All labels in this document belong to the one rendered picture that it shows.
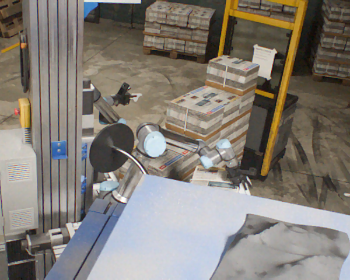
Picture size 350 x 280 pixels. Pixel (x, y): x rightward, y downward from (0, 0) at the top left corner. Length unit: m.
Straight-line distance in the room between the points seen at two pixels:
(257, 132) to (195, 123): 1.37
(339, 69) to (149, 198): 7.44
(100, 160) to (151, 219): 0.35
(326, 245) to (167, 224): 0.38
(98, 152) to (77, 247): 0.28
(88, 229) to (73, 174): 1.21
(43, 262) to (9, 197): 0.56
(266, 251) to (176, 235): 0.21
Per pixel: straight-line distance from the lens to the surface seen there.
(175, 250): 1.04
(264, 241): 1.09
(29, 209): 2.60
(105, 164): 1.42
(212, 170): 2.78
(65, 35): 2.27
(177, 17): 8.25
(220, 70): 4.01
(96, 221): 1.43
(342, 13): 8.24
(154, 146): 2.25
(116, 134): 1.40
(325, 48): 8.36
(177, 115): 3.62
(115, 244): 1.04
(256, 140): 4.83
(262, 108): 4.69
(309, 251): 1.12
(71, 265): 1.29
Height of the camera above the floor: 2.42
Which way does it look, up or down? 27 degrees down
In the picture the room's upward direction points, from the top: 7 degrees clockwise
